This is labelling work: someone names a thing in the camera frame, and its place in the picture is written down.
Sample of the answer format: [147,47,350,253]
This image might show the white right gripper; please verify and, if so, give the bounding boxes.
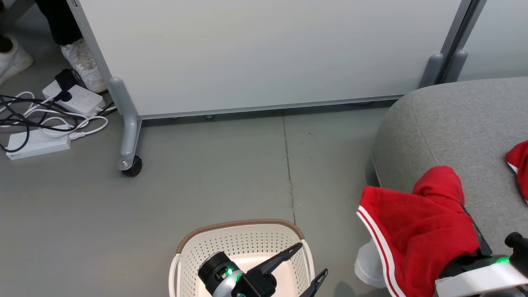
[435,204,528,297]

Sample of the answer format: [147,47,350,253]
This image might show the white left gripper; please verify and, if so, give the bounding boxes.
[197,242,330,297]

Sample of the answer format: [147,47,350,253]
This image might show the red white striped garment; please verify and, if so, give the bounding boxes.
[354,165,481,297]

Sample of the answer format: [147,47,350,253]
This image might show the plain red shorts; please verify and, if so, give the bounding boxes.
[505,140,528,205]

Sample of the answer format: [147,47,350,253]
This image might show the cream perforated laundry basket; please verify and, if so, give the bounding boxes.
[168,219,316,297]

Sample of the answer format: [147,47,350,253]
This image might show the grey fabric sofa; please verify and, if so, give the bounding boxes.
[371,77,528,297]

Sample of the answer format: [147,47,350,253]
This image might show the short grey partition foot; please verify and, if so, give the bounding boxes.
[420,52,446,88]
[443,49,469,83]

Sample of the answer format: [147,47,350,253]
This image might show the narrow white partition panel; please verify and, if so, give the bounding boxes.
[457,0,528,82]

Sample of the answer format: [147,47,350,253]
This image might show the large white partition panel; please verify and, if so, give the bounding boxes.
[66,0,476,120]

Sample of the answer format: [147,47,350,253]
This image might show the grey partition leg with caster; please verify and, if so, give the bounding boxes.
[108,77,143,177]

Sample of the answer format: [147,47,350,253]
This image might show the white power strip with sockets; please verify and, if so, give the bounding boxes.
[42,80,106,118]

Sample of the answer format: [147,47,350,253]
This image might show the flat white power brick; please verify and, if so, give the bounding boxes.
[6,128,72,161]

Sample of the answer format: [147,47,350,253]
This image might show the white sneaker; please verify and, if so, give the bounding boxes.
[0,35,34,87]
[59,39,109,94]

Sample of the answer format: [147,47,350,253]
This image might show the black power adapter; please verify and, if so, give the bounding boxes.
[54,69,76,92]

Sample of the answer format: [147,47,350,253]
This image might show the black trouser leg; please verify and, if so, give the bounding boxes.
[35,0,83,46]

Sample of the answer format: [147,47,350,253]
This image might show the white power cable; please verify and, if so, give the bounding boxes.
[0,91,109,140]

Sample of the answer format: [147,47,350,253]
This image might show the black power cable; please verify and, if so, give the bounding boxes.
[0,94,117,153]

